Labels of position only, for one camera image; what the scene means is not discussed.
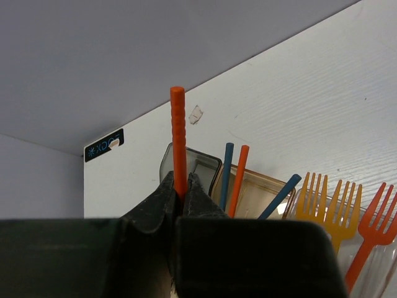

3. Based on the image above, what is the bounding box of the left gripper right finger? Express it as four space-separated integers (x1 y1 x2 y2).
174 174 347 297

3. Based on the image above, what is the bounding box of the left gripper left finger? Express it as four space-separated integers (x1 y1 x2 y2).
1 173 175 297

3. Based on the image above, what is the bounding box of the red plastic chopstick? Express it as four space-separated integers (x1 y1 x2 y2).
228 145 249 218
170 86 187 202

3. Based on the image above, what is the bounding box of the orange plastic fork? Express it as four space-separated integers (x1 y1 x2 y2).
295 172 328 225
324 180 362 255

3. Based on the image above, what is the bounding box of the red plastic fork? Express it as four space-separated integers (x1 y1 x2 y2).
345 183 396 293

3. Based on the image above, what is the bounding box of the grey smoked container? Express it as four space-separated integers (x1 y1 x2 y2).
159 143 222 195

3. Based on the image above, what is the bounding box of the left blue corner sticker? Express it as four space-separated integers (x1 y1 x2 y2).
84 129 125 163

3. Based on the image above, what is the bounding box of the white tape patch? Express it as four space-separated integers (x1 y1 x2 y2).
189 105 203 125

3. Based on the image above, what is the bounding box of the clear container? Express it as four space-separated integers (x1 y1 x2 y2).
282 187 397 298

